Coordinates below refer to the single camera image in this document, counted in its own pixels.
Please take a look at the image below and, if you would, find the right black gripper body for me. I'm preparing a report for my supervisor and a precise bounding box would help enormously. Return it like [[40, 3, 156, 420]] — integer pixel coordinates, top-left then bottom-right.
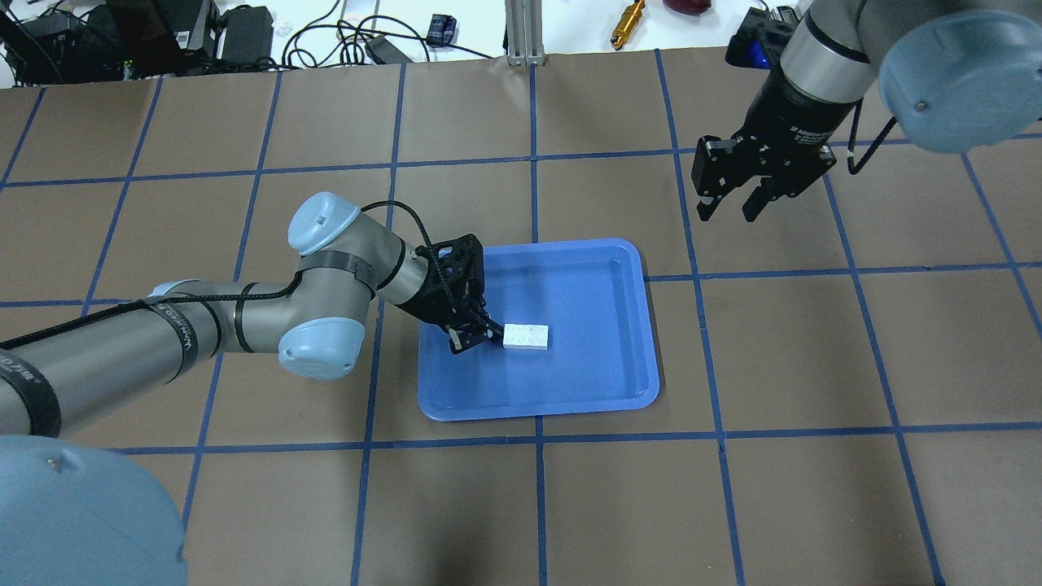
[[691, 69, 838, 200]]

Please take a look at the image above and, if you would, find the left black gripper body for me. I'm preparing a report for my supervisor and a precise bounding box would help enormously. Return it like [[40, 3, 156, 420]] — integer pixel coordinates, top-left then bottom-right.
[[383, 234, 490, 333]]

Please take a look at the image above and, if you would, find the white block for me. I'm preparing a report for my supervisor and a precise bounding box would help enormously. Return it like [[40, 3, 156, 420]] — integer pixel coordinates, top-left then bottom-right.
[[502, 323, 532, 349], [523, 324, 549, 350]]

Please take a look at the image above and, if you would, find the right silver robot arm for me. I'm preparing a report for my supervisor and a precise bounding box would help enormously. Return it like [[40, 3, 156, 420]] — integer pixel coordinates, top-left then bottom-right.
[[691, 1, 1041, 222]]

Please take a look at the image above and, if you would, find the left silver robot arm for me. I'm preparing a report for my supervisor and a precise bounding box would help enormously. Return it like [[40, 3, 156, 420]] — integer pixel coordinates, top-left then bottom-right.
[[1, 192, 505, 585]]

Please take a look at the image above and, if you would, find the blue plastic tray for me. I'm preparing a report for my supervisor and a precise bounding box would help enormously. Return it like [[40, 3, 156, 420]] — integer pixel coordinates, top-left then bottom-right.
[[418, 238, 661, 422]]

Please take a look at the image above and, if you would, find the gold cylindrical tool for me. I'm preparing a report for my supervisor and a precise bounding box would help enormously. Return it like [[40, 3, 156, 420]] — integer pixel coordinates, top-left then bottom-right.
[[609, 0, 646, 51]]

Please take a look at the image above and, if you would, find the small blue black device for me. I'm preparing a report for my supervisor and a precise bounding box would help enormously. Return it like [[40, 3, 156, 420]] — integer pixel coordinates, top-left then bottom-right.
[[427, 14, 458, 47]]

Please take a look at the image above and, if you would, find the aluminium frame post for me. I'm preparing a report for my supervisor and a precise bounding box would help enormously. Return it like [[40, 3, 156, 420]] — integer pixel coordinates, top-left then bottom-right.
[[505, 0, 546, 68]]

